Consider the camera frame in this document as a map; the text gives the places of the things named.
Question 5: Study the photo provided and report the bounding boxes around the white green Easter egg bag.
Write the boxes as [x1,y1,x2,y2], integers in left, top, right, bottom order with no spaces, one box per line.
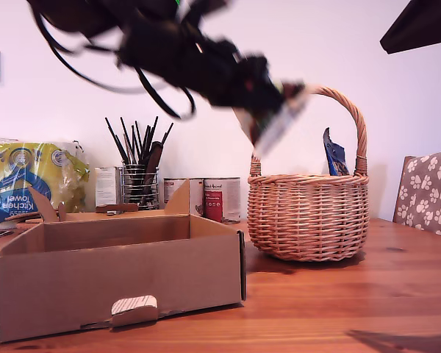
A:
[234,82,310,158]

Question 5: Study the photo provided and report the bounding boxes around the brown cardboard box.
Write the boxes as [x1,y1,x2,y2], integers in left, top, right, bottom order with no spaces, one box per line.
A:
[0,179,248,344]

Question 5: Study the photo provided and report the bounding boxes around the blue snack bag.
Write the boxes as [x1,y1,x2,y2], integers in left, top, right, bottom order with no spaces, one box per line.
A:
[323,127,351,177]

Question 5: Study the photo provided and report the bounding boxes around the thin black stick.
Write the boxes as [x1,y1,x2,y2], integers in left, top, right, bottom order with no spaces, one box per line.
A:
[140,125,151,163]
[120,117,138,165]
[135,121,143,163]
[144,115,159,163]
[159,123,174,147]
[104,117,129,166]

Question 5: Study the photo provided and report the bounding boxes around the brown flat comb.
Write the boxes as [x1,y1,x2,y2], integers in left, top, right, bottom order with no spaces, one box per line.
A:
[146,140,165,174]

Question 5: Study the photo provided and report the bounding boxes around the white printed carton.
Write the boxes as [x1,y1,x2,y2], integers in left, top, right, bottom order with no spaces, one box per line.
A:
[94,166,123,208]

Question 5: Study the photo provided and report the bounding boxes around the paw print covered chair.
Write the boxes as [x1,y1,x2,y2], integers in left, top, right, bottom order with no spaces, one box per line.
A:
[392,149,441,238]

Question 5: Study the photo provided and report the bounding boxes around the yellow blue kitchen towel pack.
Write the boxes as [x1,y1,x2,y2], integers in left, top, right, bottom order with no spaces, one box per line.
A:
[0,138,91,226]

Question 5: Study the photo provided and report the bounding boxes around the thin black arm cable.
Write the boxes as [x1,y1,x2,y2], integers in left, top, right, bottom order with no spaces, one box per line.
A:
[136,67,196,120]

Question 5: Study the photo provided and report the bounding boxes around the woven wicker basket with handle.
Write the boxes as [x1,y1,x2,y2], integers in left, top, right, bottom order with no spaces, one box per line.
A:
[247,85,371,263]

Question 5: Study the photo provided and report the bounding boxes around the chrome wire stick holder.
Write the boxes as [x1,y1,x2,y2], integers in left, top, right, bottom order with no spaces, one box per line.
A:
[121,163,160,210]

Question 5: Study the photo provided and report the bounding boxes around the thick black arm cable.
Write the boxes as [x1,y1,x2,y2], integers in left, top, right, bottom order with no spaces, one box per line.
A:
[35,10,172,94]

